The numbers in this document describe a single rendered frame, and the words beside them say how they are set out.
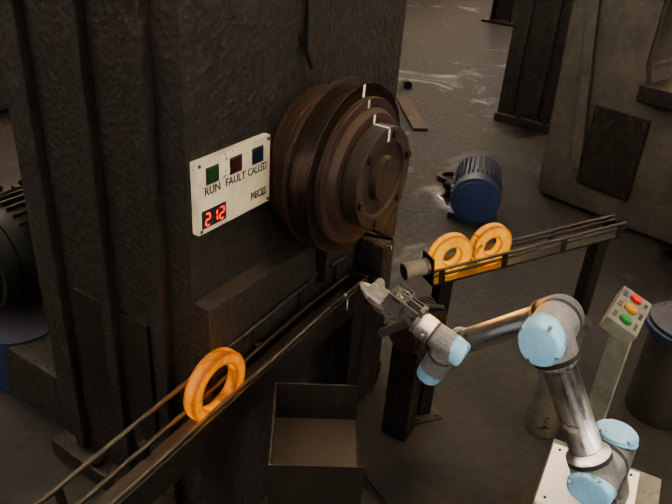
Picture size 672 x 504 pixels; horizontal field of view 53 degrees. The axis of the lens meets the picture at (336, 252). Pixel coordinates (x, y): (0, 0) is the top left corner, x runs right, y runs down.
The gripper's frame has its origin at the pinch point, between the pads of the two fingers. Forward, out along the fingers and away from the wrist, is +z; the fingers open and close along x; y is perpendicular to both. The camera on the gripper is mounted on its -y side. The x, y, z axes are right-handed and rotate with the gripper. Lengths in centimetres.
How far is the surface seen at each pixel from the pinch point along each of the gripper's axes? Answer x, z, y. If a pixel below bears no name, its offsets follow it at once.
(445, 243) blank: -38.5, -7.5, 3.9
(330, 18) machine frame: -4, 41, 63
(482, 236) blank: -50, -15, 7
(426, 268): -32.8, -7.2, -4.8
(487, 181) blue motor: -200, 20, -52
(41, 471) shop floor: 63, 54, -96
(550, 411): -56, -68, -42
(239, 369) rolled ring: 48.9, 4.7, -3.5
